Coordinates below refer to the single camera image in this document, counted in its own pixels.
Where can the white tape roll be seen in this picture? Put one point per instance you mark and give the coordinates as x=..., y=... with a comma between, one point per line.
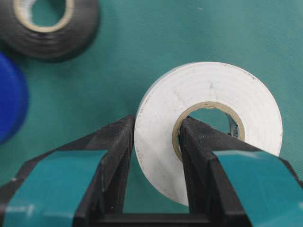
x=254, y=113

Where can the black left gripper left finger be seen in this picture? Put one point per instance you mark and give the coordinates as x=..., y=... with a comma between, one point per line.
x=74, y=184

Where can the green table cloth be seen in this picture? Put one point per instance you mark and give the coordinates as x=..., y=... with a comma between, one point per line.
x=140, y=40

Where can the blue tape roll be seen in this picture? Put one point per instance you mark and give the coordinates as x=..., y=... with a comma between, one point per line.
x=14, y=98

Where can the black tape roll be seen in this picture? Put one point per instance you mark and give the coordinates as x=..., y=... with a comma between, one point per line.
x=67, y=38

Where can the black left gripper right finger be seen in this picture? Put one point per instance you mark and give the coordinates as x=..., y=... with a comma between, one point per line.
x=235, y=184

